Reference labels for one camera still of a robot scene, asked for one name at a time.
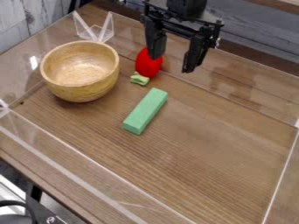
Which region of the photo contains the clear acrylic corner bracket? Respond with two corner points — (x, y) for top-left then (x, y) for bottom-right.
(72, 11), (115, 43)

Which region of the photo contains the clear acrylic tray wall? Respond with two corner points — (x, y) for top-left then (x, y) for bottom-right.
(0, 100), (195, 224)

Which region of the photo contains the red toy fruit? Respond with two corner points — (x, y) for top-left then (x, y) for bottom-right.
(135, 47), (164, 79)

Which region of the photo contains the brown wooden bowl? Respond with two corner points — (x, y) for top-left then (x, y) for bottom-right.
(40, 41), (120, 102)

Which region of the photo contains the small green toy piece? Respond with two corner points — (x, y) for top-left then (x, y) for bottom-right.
(131, 72), (150, 86)

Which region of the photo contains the black table leg bracket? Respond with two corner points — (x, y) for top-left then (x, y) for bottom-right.
(25, 185), (68, 224)

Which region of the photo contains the black cable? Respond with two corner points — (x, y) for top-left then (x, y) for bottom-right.
(0, 199), (39, 224)

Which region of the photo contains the green rectangular block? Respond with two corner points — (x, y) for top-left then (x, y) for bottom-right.
(123, 87), (168, 135)

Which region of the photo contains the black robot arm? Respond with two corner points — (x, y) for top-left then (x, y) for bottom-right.
(142, 0), (224, 74)

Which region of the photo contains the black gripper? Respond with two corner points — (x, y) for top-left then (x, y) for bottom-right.
(142, 0), (224, 73)

